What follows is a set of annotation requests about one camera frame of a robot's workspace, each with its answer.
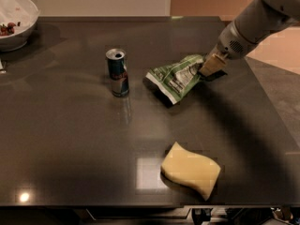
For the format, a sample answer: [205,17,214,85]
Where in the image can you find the red fruit pieces in bowl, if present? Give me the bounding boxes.
[0,22,21,37]

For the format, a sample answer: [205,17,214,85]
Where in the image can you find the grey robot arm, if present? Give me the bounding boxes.
[199,0,300,77]

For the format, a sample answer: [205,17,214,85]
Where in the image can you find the green jalapeno chip bag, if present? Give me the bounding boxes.
[146,54,204,105]

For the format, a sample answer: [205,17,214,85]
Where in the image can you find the white bowl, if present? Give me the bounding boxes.
[0,0,39,52]

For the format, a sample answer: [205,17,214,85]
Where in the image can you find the redbull can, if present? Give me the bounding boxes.
[106,49,129,97]

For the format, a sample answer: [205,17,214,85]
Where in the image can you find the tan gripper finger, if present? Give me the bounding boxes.
[199,53,226,77]

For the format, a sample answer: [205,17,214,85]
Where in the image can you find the yellow sponge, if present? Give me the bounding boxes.
[160,142,221,201]

